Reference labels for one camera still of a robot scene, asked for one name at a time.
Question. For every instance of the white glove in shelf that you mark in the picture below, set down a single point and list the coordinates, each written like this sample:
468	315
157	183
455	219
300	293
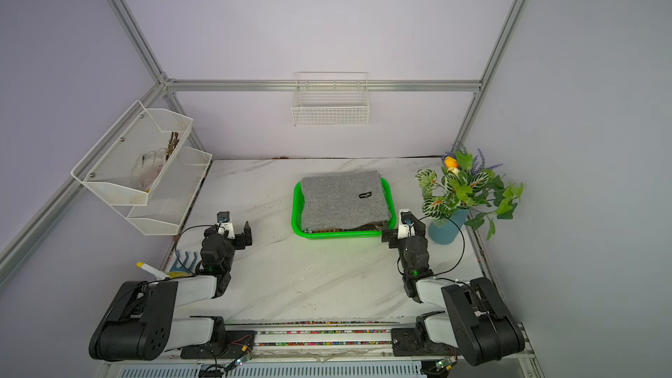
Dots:
147	169

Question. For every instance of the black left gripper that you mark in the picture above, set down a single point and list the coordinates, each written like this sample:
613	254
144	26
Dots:
241	242

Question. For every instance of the blue plastic rake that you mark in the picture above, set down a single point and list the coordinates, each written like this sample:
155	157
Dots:
185	262

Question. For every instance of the brown plaid scarf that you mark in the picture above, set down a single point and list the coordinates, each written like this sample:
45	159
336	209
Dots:
376	226

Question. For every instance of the artificial plant in blue vase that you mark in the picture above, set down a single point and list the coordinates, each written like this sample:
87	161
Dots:
466	192

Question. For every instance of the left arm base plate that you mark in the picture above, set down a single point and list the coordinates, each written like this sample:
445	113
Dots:
229	345

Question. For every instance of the grey scarf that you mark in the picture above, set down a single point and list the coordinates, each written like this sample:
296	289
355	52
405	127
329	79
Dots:
344	201

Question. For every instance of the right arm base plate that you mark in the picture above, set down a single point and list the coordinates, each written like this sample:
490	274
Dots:
408	342

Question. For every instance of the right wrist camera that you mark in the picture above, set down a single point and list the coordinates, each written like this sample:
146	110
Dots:
406	224

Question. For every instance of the yellow spray bottle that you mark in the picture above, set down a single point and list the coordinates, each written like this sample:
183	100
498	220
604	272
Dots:
163	272

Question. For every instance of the small white wire basket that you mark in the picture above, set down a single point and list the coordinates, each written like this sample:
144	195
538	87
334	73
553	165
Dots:
323	99

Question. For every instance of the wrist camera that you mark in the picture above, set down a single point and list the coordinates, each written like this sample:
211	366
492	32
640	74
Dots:
406	224
225	226

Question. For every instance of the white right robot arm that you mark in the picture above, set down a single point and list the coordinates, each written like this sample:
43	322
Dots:
471	320

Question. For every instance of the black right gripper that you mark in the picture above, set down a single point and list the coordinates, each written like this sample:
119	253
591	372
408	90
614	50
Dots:
391	234

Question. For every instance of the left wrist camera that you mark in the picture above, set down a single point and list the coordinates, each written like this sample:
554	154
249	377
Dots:
225	226

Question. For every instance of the white wire wall shelf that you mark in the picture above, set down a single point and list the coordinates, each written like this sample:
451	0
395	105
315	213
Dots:
106	169

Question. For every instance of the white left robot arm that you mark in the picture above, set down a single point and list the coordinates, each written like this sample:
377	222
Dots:
141	324

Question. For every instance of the green plastic basket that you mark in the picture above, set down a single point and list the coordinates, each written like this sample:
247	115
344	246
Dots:
298	209

